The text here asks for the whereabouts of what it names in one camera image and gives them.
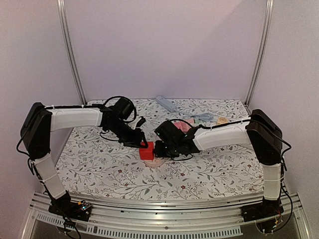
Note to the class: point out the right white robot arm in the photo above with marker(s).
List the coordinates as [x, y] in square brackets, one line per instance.
[257, 132]

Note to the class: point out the right aluminium corner post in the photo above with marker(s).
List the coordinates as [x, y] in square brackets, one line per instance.
[261, 51]

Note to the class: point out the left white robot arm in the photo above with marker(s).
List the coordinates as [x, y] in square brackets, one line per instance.
[41, 121]

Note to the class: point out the aluminium corner post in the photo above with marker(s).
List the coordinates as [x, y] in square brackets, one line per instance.
[69, 50]
[261, 51]

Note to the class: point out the aluminium front rail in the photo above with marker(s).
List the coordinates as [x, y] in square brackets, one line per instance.
[219, 218]

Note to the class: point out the beige cube socket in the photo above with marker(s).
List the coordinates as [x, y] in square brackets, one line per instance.
[222, 120]

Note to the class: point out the left aluminium corner post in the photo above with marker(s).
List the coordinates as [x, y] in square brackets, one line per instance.
[69, 50]

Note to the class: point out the round pink power socket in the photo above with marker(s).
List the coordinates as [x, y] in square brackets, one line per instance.
[156, 162]

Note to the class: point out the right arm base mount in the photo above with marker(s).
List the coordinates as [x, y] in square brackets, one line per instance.
[268, 212]

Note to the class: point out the red cube socket adapter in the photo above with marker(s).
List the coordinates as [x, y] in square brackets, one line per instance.
[148, 152]

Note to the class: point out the floral patterned table mat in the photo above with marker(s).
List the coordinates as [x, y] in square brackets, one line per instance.
[94, 163]

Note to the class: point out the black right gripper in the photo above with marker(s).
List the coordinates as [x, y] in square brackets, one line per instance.
[161, 150]

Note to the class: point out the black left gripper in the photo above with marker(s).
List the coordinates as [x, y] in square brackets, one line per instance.
[134, 142]

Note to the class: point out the light blue power strip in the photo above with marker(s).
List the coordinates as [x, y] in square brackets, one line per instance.
[166, 104]

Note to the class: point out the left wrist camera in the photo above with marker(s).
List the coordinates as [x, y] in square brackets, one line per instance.
[140, 122]

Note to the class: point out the pink plug adapter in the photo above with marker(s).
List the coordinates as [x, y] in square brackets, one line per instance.
[184, 127]

